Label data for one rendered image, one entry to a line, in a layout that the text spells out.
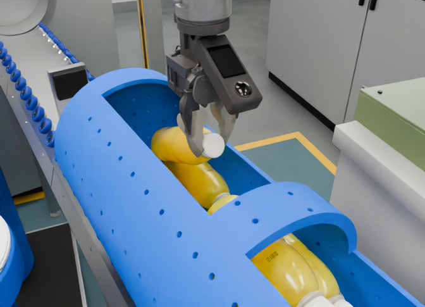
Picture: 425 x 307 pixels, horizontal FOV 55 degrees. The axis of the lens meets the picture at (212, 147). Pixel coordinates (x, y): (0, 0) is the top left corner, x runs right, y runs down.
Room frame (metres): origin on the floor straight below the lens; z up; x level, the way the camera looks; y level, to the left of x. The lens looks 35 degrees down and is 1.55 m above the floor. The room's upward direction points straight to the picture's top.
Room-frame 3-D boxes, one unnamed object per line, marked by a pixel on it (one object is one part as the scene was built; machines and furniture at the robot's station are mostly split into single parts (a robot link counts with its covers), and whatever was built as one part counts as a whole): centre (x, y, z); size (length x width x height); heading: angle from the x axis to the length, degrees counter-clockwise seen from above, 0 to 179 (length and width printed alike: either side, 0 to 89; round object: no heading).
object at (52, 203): (1.59, 0.83, 0.31); 0.06 x 0.06 x 0.63; 33
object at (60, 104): (1.04, 0.40, 1.00); 0.10 x 0.04 x 0.15; 123
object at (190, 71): (0.56, 0.02, 1.31); 0.09 x 0.08 x 0.12; 33
